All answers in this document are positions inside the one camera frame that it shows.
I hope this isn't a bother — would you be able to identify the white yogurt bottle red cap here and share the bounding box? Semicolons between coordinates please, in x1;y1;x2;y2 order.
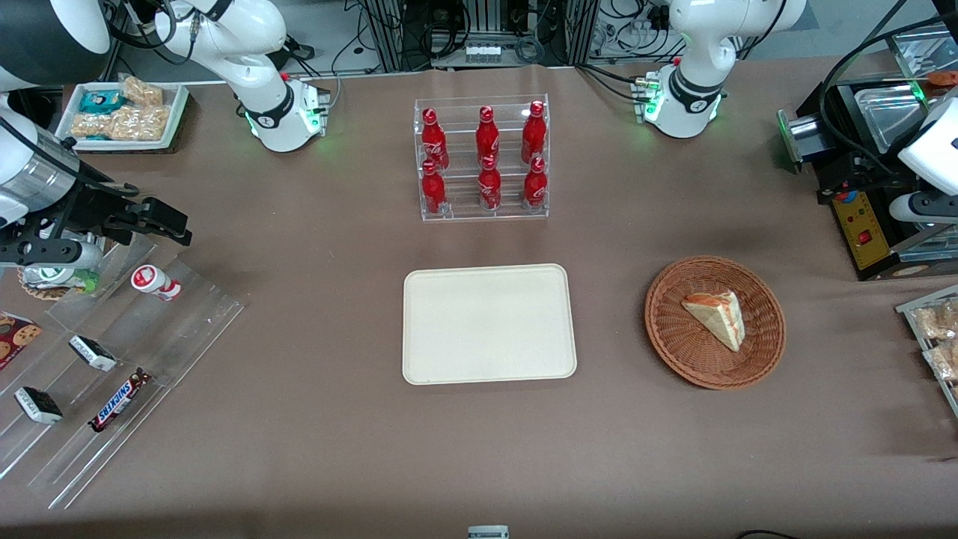
131;265;182;302

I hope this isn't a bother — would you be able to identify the teal snack packet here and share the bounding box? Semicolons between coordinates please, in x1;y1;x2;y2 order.
79;90;125;115

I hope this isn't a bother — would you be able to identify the small wicker coaster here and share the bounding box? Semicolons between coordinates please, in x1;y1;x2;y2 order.
16;267;70;302

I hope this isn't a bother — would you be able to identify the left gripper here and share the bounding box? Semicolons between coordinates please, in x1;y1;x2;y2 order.
823;151;903;201

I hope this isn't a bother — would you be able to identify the clear wrapped snack pack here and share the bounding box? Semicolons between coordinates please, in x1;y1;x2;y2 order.
924;343;958;383
915;299;958;342

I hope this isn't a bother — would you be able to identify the clear acrylic stepped display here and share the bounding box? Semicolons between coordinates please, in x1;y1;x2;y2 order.
0;236;248;511

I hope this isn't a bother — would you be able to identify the red cookie package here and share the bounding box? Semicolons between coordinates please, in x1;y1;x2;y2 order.
0;312;43;370

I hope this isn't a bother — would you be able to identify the beige plastic tray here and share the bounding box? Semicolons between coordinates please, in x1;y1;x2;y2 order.
403;264;578;386

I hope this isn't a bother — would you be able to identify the flat peanut brittle pack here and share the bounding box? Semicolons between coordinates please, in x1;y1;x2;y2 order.
70;112;113;140

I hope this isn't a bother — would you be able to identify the white rectangular snack tray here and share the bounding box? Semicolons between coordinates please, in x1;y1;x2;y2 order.
55;81;189;153

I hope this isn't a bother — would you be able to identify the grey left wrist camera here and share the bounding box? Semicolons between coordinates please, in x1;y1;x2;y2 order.
890;191;958;225

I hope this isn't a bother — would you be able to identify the small peanut brittle pack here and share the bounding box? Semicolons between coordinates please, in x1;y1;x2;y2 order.
119;75;165;108

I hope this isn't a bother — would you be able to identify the triangular sandwich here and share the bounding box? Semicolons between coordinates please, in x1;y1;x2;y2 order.
680;290;746;353

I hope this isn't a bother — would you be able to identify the steel food pan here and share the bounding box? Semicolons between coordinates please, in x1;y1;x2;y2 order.
859;84;930;152

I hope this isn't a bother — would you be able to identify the aluminium equipment frame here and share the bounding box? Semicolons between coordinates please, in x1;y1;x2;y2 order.
358;0;601;73

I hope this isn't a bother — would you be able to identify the black food warmer machine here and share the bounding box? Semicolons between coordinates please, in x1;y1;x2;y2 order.
778;22;958;282

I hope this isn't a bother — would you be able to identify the grey tray with snacks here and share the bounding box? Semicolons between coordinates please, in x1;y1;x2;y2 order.
896;284;958;418

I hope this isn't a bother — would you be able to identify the red cola bottle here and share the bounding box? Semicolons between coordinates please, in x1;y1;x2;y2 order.
421;160;448;216
421;108;451;171
478;155;503;211
523;157;548;209
522;100;548;164
476;106;501;162

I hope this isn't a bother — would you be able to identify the black white chocolate bar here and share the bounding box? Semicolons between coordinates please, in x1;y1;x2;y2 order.
14;386;64;426
69;335;118;373

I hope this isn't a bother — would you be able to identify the clear acrylic bottle rack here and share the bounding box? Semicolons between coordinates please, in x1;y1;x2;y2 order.
413;94;550;222

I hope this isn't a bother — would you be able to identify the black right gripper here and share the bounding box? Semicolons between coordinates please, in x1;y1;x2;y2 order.
39;178;194;248

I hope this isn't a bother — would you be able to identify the brown snickers bar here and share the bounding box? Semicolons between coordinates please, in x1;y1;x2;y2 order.
88;368;153;433

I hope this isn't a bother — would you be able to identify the green white cup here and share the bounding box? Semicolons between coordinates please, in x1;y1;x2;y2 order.
21;264;102;294

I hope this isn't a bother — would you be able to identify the brown wicker basket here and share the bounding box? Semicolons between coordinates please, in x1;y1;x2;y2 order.
644;256;787;390

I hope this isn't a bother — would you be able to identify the large peanut brittle pack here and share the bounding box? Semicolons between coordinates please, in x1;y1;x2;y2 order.
109;105;172;142

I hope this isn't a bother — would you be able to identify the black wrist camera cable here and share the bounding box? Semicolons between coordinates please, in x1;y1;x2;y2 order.
819;11;958;180

